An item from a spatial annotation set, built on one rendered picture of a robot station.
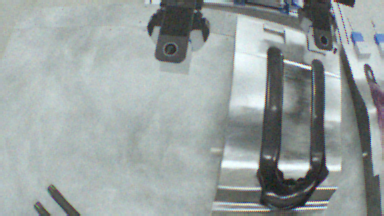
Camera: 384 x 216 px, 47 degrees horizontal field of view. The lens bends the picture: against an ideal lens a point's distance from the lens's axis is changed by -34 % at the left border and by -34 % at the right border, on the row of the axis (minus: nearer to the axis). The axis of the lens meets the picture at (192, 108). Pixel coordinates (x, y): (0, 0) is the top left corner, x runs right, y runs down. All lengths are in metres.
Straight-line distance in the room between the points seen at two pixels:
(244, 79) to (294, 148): 0.18
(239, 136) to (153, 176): 0.18
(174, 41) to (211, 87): 0.31
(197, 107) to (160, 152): 0.11
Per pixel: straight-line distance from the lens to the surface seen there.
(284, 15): 2.08
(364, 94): 1.22
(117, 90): 1.21
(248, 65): 1.15
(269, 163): 1.04
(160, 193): 1.13
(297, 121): 1.11
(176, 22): 0.92
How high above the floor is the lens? 1.88
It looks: 64 degrees down
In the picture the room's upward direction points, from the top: 5 degrees clockwise
